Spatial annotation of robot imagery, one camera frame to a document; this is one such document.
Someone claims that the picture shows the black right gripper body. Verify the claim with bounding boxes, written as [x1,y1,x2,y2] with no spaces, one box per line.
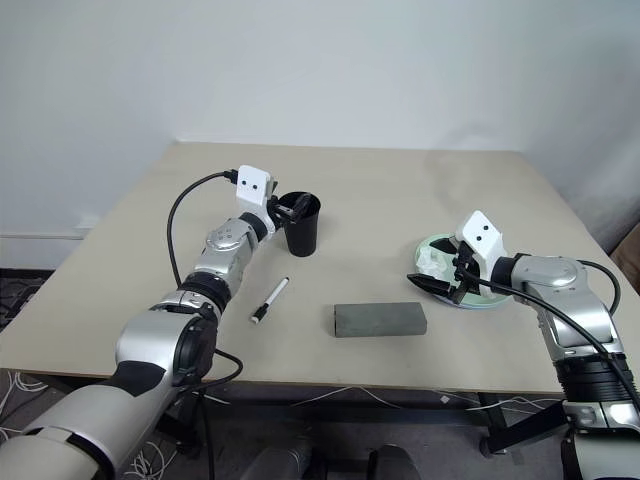
[449,241,483,304]

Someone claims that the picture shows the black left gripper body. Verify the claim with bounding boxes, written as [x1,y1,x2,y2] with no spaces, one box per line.
[266,195,291,227]

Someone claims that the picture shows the white tissue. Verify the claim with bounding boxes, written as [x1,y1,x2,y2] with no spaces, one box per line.
[417,249,459,281]

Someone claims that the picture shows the light green plate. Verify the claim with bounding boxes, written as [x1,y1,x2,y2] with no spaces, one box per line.
[413,233,511,307]

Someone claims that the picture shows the grey glasses case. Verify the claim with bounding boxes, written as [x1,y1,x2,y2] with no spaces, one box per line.
[327,301,429,340]

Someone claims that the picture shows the black plastic cup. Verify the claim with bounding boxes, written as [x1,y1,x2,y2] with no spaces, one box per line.
[276,190,322,258]

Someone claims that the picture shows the light blue plate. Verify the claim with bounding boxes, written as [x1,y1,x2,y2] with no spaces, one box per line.
[429,292,514,312]

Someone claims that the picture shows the black capped whiteboard marker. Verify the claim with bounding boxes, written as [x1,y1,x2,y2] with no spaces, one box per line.
[251,276,291,325]

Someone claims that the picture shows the dark rounded shape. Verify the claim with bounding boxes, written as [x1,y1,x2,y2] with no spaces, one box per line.
[367,443,421,480]
[249,434,326,480]

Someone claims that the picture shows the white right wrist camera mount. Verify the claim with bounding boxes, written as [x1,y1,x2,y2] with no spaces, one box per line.
[453,210,508,274]

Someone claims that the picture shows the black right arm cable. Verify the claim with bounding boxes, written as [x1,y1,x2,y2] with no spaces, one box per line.
[459,258,640,401]

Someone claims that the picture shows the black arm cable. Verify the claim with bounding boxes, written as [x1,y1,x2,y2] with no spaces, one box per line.
[459,258,640,401]
[167,169,245,480]

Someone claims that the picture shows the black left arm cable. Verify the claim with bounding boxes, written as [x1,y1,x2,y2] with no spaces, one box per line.
[167,169,245,480]

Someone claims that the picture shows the white cable under table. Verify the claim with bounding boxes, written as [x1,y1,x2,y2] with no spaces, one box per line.
[292,384,566,414]

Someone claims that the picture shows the black metal table frame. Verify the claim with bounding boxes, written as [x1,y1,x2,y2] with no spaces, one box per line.
[29,372,571,456]

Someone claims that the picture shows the white wall cable duct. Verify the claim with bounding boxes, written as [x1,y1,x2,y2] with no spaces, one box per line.
[0,213,104,242]

